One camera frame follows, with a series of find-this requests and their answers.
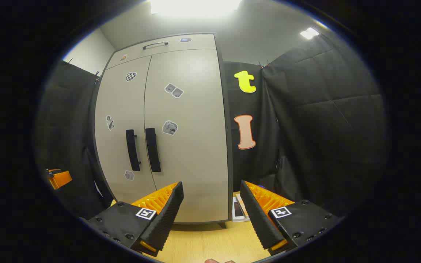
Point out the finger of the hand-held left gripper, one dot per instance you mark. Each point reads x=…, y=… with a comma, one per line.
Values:
x=62, y=178

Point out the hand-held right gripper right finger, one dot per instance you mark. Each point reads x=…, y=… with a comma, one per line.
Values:
x=258, y=215

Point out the grey double-door shoe cabinet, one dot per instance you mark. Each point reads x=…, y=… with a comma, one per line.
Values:
x=196, y=43

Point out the white orange book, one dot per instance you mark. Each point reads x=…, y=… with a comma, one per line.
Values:
x=238, y=210

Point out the grey cabinet door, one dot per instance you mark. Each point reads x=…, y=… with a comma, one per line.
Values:
x=196, y=109
x=119, y=98

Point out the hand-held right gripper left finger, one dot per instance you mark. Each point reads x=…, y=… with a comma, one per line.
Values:
x=166, y=215

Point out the large ceiling light panel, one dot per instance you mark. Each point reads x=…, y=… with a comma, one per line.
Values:
x=196, y=7

